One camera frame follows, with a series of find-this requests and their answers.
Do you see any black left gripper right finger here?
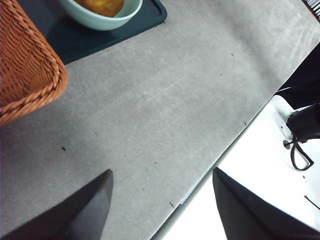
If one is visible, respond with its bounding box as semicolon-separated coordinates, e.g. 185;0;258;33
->
212;166;320;240

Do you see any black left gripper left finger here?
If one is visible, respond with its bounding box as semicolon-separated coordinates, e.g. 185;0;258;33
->
0;169;114;240

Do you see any teal ribbed bowl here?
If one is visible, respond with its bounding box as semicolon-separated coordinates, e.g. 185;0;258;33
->
58;0;144;31

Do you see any yellow-orange mango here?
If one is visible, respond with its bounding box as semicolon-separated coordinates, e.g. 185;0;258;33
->
74;0;125;18

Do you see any brown wicker basket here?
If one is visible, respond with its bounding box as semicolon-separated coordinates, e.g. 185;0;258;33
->
0;0;69;127

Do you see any black rectangular tray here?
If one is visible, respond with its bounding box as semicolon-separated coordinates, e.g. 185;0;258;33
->
17;0;168;65

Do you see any black base cable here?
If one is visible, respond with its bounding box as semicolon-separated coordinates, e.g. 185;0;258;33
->
283;136;315;171

